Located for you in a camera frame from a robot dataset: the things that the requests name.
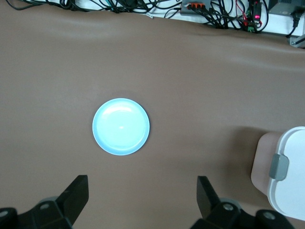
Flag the black cable with plug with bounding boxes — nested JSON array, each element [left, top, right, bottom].
[[286, 10, 301, 38]]

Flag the red wire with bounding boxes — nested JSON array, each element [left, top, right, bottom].
[[234, 0, 250, 27]]

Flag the black looped cable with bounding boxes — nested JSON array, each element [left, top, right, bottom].
[[164, 0, 259, 33]]

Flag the black module with red LED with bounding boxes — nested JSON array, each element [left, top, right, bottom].
[[247, 0, 263, 33]]

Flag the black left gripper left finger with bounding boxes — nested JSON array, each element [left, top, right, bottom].
[[0, 175, 90, 229]]

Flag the grey terminal hub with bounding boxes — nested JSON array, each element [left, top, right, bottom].
[[180, 0, 214, 16]]

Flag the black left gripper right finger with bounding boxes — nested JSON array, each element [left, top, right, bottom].
[[190, 176, 296, 229]]

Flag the light blue round plate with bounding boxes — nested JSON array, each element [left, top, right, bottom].
[[92, 98, 151, 156]]

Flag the grey power adapter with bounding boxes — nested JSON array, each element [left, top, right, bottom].
[[269, 0, 305, 15]]

